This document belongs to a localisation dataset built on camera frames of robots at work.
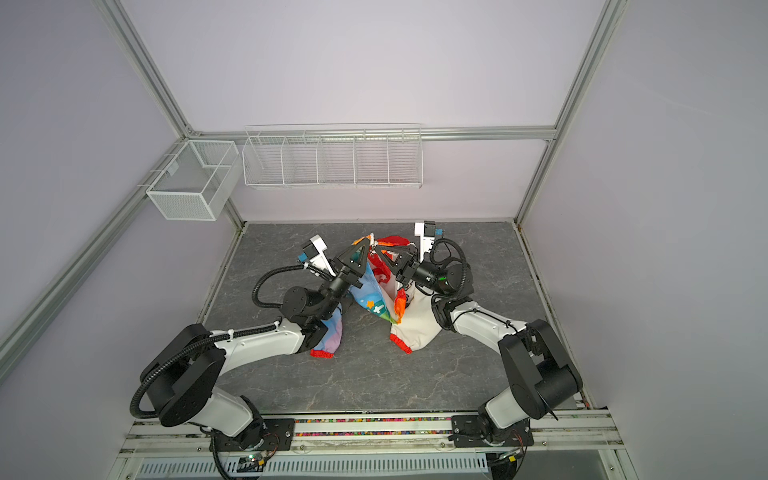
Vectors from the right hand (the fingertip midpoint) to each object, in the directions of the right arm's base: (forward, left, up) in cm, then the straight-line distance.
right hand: (375, 253), depth 66 cm
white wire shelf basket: (+45, +5, -4) cm, 46 cm away
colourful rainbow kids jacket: (-2, -9, -27) cm, 28 cm away
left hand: (+1, 0, +2) cm, 2 cm away
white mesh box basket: (+39, +62, -9) cm, 73 cm away
